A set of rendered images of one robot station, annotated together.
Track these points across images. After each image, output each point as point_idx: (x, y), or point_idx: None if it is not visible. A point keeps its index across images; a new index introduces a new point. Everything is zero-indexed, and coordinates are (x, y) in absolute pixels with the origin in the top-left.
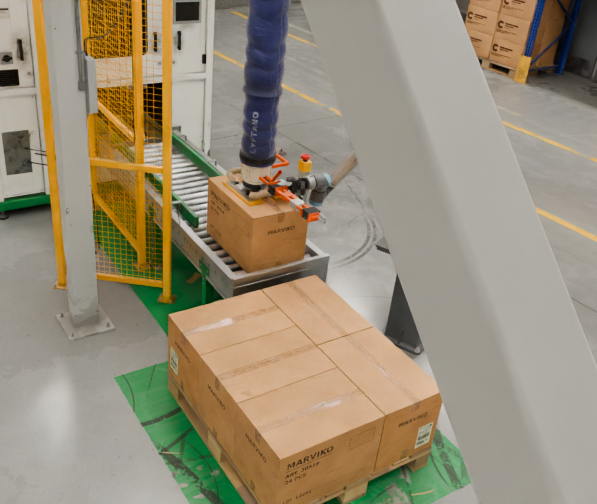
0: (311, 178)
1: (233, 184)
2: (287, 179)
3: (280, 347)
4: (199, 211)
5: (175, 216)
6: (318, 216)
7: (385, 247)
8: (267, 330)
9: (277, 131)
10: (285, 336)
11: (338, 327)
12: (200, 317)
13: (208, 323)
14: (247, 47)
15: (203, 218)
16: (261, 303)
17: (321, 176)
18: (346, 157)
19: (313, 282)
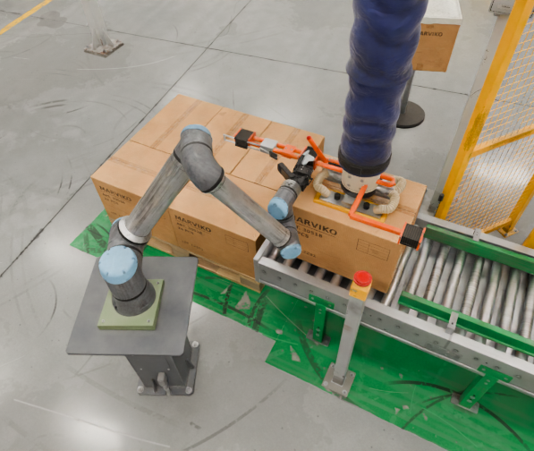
0: (285, 182)
1: (384, 180)
2: (309, 165)
3: (226, 150)
4: (459, 268)
5: (455, 226)
6: (233, 136)
7: (182, 258)
8: (247, 158)
9: (347, 131)
10: (230, 160)
11: (195, 189)
12: (301, 145)
13: (292, 143)
14: None
15: (439, 258)
16: (272, 180)
17: (278, 193)
18: (257, 203)
19: (250, 228)
